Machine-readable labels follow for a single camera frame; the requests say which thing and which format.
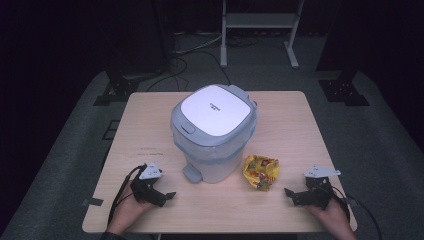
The person's left hand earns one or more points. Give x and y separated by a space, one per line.
126 210

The person's right hand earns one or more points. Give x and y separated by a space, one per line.
333 220

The white grey pedal bin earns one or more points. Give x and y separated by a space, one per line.
213 113

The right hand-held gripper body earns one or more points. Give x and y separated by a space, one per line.
316 195

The grey tape piece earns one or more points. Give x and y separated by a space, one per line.
93 201
350 201

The black stand with base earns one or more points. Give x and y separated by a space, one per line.
343 90
123 85

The white metal stand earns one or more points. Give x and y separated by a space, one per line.
260 20

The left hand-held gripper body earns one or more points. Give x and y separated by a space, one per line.
146 186

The yellow snack wrapper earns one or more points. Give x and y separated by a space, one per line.
261 171

